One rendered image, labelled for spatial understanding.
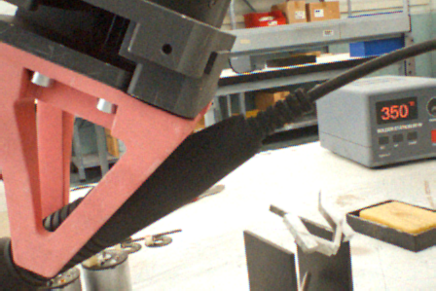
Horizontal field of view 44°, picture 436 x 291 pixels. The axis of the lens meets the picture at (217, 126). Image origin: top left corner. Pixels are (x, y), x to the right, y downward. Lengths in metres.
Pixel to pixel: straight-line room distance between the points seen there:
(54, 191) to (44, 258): 0.03
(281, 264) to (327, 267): 0.04
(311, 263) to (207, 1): 0.19
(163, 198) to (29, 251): 0.05
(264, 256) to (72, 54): 0.17
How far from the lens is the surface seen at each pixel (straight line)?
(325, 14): 5.15
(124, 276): 0.30
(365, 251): 0.44
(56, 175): 0.21
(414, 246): 0.43
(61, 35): 0.18
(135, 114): 0.16
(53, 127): 0.21
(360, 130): 0.66
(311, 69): 3.04
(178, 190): 0.18
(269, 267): 0.29
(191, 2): 0.17
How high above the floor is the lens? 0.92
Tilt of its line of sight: 9 degrees down
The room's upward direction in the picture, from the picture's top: 7 degrees counter-clockwise
